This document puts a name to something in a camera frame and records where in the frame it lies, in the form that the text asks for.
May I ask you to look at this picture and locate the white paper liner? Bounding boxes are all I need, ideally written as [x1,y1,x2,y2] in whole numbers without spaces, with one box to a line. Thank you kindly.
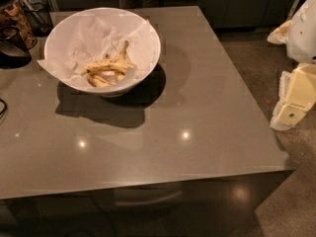
[37,15,152,89]

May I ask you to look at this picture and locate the yellow spotted banana peel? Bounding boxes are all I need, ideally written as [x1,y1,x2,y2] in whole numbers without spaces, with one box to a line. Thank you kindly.
[80,40,135,88]

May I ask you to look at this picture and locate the black wire mesh basket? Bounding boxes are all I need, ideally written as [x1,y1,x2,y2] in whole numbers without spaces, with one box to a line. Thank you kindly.
[20,0,53,37]

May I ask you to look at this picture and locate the dark round pot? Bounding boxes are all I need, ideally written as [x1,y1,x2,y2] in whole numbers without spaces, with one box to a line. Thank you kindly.
[0,26,32,69]

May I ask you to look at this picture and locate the white bowl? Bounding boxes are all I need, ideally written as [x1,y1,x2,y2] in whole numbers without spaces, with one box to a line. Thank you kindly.
[43,6,162,99]

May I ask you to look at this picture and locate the patterned brown jar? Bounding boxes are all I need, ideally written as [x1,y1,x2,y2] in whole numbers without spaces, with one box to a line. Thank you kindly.
[0,0,37,49]

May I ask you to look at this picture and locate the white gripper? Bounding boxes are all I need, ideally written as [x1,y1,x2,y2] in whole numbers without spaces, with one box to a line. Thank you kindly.
[267,0,316,131]

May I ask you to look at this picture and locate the black cable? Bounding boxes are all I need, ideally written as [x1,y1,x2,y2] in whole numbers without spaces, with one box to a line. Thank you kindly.
[0,98,8,119]

